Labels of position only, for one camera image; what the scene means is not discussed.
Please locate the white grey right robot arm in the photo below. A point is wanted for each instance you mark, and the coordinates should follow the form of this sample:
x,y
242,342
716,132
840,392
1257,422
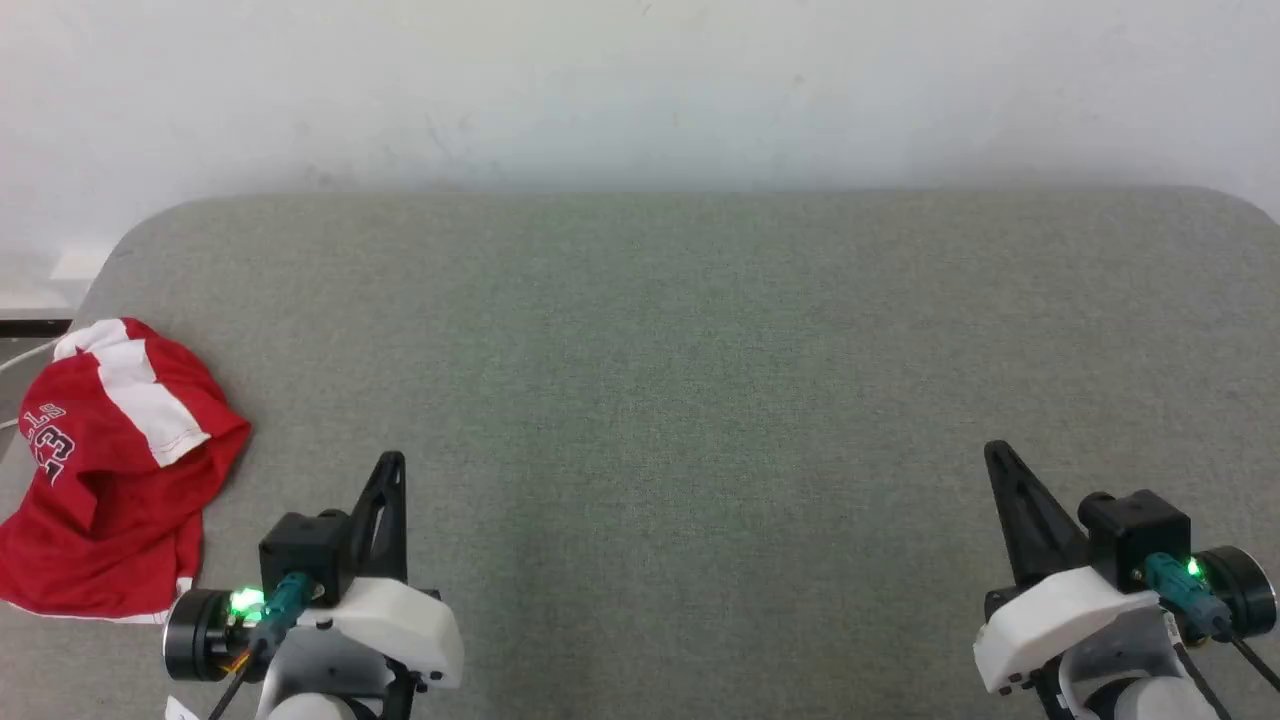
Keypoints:
x,y
1140,690

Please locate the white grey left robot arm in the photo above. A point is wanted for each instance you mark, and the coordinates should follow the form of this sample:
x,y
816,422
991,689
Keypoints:
x,y
320,706

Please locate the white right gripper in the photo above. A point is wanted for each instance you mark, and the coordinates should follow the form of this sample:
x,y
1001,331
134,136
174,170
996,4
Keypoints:
x,y
1060,620

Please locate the white wall plate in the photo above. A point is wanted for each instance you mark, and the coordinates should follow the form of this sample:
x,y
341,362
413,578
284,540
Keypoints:
x,y
80,263

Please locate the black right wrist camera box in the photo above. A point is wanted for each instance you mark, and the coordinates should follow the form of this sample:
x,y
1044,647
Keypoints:
x,y
1135,535

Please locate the red and white shirt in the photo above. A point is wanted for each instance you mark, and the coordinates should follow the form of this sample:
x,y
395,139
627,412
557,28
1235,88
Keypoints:
x,y
110,500

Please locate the black baseboard strip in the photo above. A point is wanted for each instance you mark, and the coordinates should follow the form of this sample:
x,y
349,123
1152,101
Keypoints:
x,y
35,327

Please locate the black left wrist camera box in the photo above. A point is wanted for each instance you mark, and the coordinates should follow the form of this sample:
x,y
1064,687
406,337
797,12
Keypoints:
x,y
305,550

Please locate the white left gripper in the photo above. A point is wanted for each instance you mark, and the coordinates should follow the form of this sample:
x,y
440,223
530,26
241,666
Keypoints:
x,y
400,625

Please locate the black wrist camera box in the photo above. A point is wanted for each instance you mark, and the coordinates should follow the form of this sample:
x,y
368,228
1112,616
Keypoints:
x,y
305,550
1135,535

